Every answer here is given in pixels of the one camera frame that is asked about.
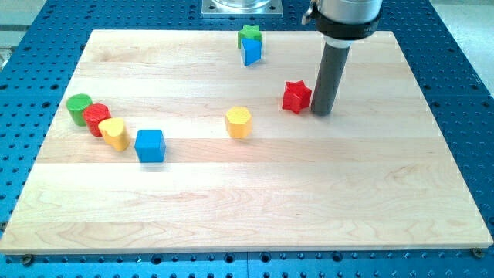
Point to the red star block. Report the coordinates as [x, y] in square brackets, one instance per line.
[296, 96]

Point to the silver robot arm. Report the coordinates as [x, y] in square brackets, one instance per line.
[342, 22]

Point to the green star block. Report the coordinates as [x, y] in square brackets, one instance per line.
[248, 32]

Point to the wooden board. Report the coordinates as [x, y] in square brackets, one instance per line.
[374, 174]

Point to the left board clamp screw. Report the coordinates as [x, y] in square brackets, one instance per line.
[27, 260]

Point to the board clamp screw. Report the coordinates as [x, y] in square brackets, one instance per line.
[27, 260]
[477, 253]

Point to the right board clamp screw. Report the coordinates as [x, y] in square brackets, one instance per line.
[477, 253]

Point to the yellow hexagon block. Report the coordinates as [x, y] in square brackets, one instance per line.
[238, 122]

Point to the blue triangle block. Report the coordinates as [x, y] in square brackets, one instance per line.
[251, 51]

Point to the blue cube block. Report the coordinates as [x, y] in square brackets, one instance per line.
[150, 146]

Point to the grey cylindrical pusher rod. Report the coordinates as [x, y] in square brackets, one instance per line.
[328, 80]

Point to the yellow heart block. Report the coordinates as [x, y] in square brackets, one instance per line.
[114, 132]

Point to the red cylinder block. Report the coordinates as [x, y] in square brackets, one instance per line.
[93, 115]

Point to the green cylinder block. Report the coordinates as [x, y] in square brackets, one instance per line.
[76, 104]

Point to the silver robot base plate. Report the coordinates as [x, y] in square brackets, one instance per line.
[241, 8]

